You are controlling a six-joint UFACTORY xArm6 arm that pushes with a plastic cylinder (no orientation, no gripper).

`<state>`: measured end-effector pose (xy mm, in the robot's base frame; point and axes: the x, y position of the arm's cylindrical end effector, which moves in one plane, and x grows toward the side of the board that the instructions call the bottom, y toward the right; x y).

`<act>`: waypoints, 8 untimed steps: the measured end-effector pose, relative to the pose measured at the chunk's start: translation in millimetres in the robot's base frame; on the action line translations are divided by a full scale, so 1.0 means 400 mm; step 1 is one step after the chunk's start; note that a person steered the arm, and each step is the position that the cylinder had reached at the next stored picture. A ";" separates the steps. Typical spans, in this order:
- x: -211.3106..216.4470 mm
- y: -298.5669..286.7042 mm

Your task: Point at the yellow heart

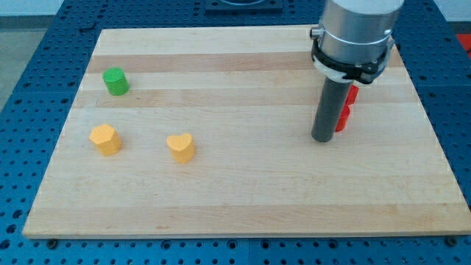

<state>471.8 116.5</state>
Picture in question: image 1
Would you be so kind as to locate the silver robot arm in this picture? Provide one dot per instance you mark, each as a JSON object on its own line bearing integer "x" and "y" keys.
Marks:
{"x": 357, "y": 32}

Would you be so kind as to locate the yellow heart block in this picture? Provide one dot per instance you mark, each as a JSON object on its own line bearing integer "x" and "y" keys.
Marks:
{"x": 181, "y": 147}

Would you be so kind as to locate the wooden board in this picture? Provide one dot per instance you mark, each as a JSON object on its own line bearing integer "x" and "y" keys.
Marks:
{"x": 248, "y": 96}

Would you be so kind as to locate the dark grey cylindrical pointer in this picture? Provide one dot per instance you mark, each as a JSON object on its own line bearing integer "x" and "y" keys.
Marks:
{"x": 331, "y": 103}

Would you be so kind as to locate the red block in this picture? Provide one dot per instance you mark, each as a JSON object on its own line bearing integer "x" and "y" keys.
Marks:
{"x": 345, "y": 113}

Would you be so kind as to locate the yellow hexagon block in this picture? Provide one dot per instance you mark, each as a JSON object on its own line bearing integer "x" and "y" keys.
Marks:
{"x": 106, "y": 139}

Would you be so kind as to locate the green cylinder block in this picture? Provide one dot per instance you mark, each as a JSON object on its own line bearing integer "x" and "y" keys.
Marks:
{"x": 115, "y": 81}

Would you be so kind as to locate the red object at edge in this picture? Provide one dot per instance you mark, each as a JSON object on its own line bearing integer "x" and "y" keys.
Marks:
{"x": 465, "y": 41}

